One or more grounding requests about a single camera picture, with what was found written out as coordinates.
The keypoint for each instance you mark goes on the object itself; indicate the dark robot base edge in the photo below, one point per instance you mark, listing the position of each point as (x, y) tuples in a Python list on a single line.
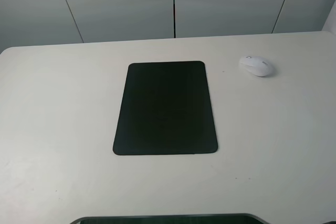
[(206, 218)]

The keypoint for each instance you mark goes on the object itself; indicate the black rectangular mouse pad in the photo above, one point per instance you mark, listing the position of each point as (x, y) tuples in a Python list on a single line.
[(166, 110)]

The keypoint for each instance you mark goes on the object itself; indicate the white wireless computer mouse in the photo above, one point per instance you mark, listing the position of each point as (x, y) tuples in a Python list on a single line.
[(258, 66)]

